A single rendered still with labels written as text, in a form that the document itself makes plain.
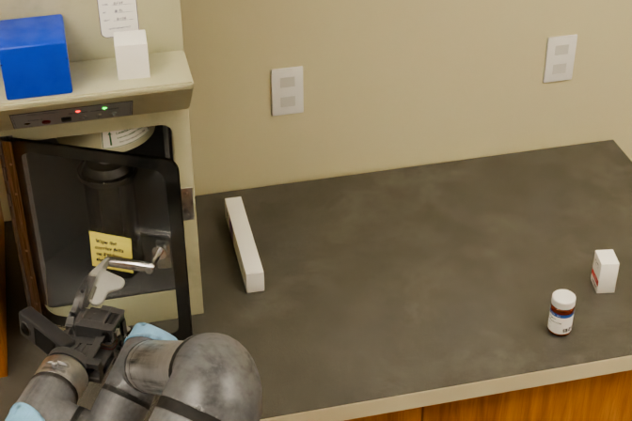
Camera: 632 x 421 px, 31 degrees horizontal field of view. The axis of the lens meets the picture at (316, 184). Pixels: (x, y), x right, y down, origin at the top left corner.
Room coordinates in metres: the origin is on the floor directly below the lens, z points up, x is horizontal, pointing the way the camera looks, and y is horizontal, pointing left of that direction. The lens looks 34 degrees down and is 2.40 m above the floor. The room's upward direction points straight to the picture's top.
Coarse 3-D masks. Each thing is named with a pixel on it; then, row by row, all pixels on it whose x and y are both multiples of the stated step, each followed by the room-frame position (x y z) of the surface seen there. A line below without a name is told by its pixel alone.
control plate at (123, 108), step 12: (72, 108) 1.57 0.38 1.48; (84, 108) 1.58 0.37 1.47; (96, 108) 1.59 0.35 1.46; (108, 108) 1.60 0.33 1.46; (120, 108) 1.61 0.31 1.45; (132, 108) 1.62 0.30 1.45; (12, 120) 1.57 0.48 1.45; (24, 120) 1.58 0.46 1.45; (36, 120) 1.59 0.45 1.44; (60, 120) 1.61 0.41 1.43; (72, 120) 1.62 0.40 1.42
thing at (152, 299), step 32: (32, 160) 1.61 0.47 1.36; (64, 160) 1.59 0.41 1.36; (96, 160) 1.58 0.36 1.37; (128, 160) 1.57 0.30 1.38; (160, 160) 1.55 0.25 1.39; (32, 192) 1.61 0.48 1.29; (64, 192) 1.60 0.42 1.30; (96, 192) 1.58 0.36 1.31; (128, 192) 1.57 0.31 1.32; (160, 192) 1.55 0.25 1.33; (32, 224) 1.61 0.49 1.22; (64, 224) 1.60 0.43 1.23; (96, 224) 1.58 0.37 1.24; (128, 224) 1.57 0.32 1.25; (160, 224) 1.56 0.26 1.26; (32, 256) 1.61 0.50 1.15; (64, 256) 1.60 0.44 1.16; (64, 288) 1.60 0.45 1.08; (128, 288) 1.57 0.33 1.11; (160, 288) 1.56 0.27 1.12; (64, 320) 1.60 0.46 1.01; (128, 320) 1.58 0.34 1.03; (160, 320) 1.56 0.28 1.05
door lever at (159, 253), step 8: (160, 248) 1.55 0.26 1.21; (112, 256) 1.54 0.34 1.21; (160, 256) 1.55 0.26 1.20; (112, 264) 1.52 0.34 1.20; (120, 264) 1.52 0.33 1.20; (128, 264) 1.52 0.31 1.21; (136, 264) 1.52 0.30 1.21; (144, 264) 1.51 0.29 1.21; (152, 264) 1.51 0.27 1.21; (144, 272) 1.51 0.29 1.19; (152, 272) 1.51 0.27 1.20
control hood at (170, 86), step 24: (0, 72) 1.62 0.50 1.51; (72, 72) 1.62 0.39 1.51; (96, 72) 1.62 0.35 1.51; (168, 72) 1.62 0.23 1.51; (0, 96) 1.55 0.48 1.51; (48, 96) 1.55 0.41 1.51; (72, 96) 1.55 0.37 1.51; (96, 96) 1.56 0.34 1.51; (120, 96) 1.57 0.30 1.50; (144, 96) 1.58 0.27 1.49; (168, 96) 1.60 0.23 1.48; (0, 120) 1.56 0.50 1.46
